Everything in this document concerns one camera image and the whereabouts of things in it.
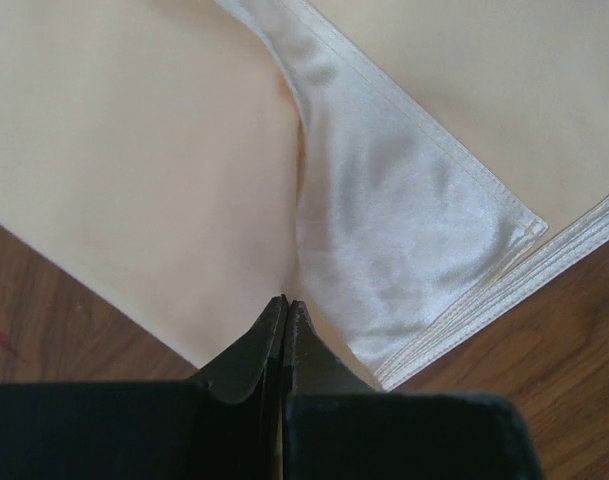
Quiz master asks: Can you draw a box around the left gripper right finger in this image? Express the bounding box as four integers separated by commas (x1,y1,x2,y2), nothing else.
282,302,543,479

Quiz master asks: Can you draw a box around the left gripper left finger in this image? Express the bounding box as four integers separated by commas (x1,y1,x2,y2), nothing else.
0,297,288,479

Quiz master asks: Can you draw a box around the peach satin napkin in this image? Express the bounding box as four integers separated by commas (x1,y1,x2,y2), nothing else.
0,1,609,390

